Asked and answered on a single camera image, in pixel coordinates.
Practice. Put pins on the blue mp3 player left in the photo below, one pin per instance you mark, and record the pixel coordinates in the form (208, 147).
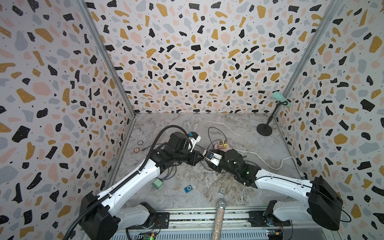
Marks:
(188, 189)

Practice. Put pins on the green USB charger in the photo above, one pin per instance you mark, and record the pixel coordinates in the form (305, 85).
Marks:
(157, 184)

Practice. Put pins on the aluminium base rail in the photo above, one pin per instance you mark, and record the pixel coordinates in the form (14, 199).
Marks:
(198, 224)

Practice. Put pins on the pink power strip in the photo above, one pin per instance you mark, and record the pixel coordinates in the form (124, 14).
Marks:
(215, 147)

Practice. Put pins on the silver mp3 player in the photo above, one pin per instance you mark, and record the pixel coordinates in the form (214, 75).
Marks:
(222, 191)

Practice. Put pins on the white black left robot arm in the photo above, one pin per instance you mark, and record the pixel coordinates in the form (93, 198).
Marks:
(102, 215)

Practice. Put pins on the glitter silver microphone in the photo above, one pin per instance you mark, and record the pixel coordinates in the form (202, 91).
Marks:
(217, 230)

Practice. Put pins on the black microphone stand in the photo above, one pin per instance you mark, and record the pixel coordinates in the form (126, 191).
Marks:
(266, 129)

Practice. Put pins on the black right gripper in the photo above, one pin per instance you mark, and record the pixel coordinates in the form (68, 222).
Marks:
(227, 155)

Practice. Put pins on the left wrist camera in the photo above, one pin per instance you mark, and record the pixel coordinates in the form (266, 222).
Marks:
(194, 138)

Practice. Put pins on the yellow USB charger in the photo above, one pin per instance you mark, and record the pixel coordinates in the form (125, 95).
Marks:
(225, 144)

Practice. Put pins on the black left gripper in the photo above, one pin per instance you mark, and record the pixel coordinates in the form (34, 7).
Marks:
(196, 158)

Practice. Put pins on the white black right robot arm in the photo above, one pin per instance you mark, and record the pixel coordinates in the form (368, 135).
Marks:
(312, 200)

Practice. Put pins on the green microphone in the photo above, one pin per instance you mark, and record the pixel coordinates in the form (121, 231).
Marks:
(281, 99)

